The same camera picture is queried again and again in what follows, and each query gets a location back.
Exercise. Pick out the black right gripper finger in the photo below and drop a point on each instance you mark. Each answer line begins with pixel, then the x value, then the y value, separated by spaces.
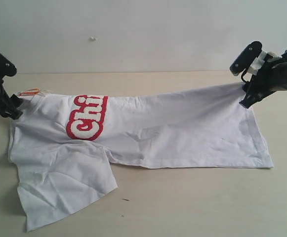
pixel 246 58
pixel 250 98

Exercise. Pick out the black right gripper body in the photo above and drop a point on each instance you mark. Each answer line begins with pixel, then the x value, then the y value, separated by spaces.
pixel 269 78

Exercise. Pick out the white t-shirt red lettering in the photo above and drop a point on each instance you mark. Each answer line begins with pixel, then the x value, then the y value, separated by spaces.
pixel 63 145

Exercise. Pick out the orange neck label tag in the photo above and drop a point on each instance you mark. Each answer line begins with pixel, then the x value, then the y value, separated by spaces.
pixel 30 92

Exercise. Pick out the small white wall hook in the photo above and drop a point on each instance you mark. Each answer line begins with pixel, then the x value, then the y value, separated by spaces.
pixel 93 38

